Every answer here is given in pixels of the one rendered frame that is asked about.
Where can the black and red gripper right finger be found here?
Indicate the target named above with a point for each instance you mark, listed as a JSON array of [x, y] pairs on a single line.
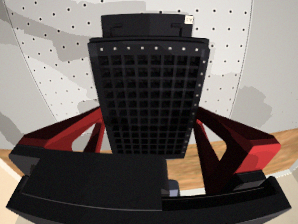
[[247, 149]]

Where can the black well plate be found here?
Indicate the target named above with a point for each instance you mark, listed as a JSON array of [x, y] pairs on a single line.
[[130, 125]]

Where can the white perforated base plate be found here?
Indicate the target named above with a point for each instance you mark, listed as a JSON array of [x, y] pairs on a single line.
[[52, 36]]

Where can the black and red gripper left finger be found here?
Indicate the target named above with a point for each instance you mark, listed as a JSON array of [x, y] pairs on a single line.
[[61, 135]]

